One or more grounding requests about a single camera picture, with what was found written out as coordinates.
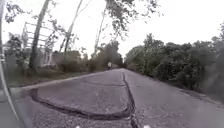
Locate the grass verge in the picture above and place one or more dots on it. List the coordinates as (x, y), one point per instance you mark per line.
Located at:
(40, 77)

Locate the dark bushes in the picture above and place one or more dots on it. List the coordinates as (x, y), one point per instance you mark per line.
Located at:
(96, 58)

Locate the tall bare tree trunk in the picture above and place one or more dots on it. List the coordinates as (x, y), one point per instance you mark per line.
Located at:
(36, 43)

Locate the row of green bushes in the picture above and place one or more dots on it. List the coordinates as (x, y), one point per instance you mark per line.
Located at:
(173, 63)

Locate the leaning tree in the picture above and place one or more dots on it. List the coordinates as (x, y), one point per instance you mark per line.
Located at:
(69, 33)
(99, 33)

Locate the grey asphalt road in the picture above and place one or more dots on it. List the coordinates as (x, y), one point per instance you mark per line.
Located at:
(156, 100)

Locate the pale frame building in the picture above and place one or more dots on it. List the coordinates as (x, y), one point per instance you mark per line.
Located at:
(36, 43)

